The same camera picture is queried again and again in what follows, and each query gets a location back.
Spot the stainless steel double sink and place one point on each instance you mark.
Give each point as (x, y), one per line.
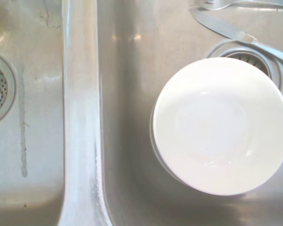
(122, 117)

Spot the white ceramic bowl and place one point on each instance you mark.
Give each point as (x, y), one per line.
(220, 127)

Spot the silver table knife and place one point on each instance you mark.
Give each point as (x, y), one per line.
(228, 29)

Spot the slotted metal sink drain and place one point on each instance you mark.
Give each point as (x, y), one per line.
(254, 58)

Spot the silver fork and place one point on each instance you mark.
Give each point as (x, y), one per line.
(217, 4)

